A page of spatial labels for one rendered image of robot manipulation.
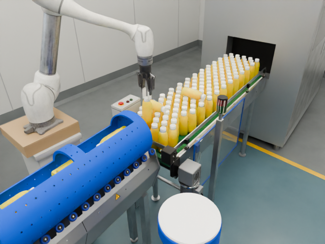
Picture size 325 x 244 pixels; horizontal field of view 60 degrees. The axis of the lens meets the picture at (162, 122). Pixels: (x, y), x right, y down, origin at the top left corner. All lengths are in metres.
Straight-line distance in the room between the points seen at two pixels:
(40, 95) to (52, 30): 0.39
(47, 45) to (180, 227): 1.29
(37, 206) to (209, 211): 0.73
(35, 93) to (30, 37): 2.40
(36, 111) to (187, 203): 1.03
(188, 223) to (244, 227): 1.39
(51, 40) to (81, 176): 0.89
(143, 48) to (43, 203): 0.94
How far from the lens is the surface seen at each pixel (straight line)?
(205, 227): 1.28
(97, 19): 1.66
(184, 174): 1.79
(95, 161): 1.38
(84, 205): 1.49
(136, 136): 1.53
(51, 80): 1.94
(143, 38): 1.61
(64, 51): 4.40
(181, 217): 1.31
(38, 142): 1.81
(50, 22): 1.84
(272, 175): 3.16
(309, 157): 3.55
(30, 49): 4.17
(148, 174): 1.75
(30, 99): 1.80
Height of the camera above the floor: 2.06
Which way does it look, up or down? 33 degrees down
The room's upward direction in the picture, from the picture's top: 1 degrees counter-clockwise
